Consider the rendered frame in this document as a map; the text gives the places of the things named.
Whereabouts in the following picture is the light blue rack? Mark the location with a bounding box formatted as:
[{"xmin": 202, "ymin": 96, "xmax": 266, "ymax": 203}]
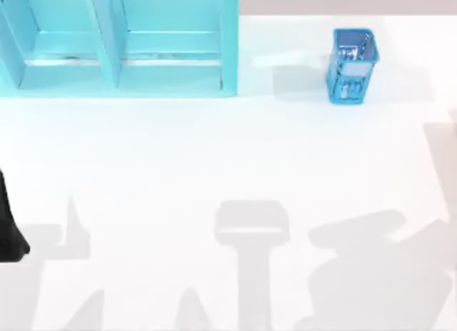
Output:
[{"xmin": 0, "ymin": 0, "xmax": 241, "ymax": 99}]

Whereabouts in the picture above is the blue mesh basket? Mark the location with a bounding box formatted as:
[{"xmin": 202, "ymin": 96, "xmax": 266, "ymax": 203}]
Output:
[{"xmin": 325, "ymin": 27, "xmax": 381, "ymax": 106}]

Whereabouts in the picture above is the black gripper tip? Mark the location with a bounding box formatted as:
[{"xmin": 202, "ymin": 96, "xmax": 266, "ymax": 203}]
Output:
[{"xmin": 0, "ymin": 170, "xmax": 31, "ymax": 264}]

